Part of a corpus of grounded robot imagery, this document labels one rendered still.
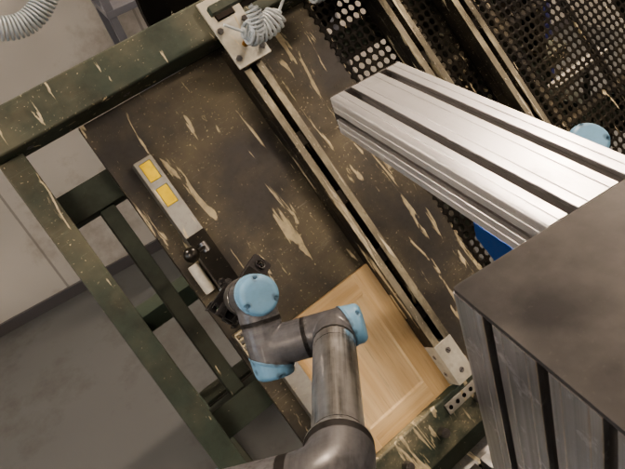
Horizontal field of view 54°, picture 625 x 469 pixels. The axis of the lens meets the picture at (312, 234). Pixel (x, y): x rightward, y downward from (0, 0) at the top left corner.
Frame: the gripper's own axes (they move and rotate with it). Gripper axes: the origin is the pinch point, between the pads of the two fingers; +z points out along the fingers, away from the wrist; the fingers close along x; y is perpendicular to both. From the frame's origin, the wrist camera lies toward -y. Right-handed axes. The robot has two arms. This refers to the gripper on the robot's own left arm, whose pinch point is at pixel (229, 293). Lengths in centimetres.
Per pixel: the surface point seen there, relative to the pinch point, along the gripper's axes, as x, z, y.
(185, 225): -17.0, 9.5, -8.9
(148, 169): -32.0, 9.5, -14.9
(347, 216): 15.2, 6.0, -34.7
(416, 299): 43, 6, -28
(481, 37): 20, 6, -104
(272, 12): -30, -8, -60
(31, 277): -75, 295, 22
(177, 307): -6.6, 18.5, 7.7
